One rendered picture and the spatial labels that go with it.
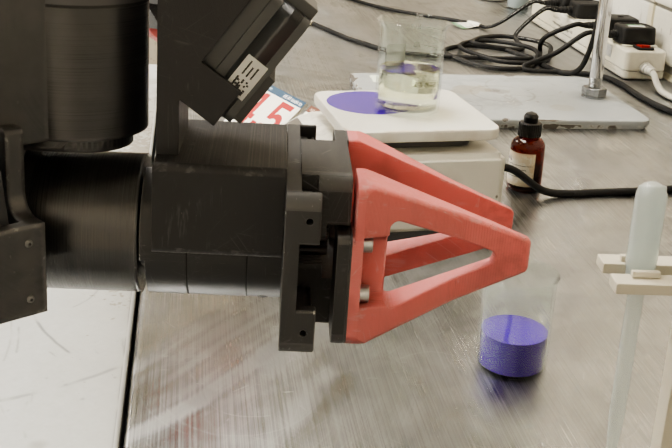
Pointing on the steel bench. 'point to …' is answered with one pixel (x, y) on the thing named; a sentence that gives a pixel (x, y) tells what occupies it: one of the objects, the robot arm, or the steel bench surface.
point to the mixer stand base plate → (533, 100)
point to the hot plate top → (444, 128)
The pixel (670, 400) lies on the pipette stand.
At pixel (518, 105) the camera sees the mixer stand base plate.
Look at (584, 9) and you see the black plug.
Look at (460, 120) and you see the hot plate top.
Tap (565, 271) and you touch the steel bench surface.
